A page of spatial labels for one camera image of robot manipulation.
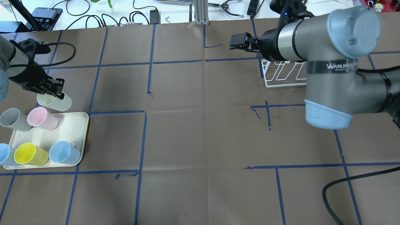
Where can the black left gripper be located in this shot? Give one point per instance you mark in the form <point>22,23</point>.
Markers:
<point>26,80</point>

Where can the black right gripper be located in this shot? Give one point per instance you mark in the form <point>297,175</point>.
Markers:
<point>269,41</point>

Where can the pale green plastic cup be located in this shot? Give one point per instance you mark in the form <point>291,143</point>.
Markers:
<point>54,102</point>

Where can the light blue plastic cup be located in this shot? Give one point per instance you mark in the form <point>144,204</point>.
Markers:
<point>7,155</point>
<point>63,152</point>

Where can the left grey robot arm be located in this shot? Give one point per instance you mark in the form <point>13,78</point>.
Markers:
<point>18,66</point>

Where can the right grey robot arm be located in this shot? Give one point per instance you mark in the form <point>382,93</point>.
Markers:
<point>159,68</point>

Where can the pink plastic cup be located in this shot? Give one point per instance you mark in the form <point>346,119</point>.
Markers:
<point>41,118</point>

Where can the grey plastic cup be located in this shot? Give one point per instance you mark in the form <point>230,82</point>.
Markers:
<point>13,118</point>

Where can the yellow plastic cup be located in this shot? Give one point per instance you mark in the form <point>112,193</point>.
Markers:
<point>30,154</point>

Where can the cream rabbit print tray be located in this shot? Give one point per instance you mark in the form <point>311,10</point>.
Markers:
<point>72,128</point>

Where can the black power adapter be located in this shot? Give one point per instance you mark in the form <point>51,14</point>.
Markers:
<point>154,17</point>

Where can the white wire cup rack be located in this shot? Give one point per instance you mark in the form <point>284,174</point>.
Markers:
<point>283,73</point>

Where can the aluminium frame post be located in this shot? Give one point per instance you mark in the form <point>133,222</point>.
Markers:
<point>201,12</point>

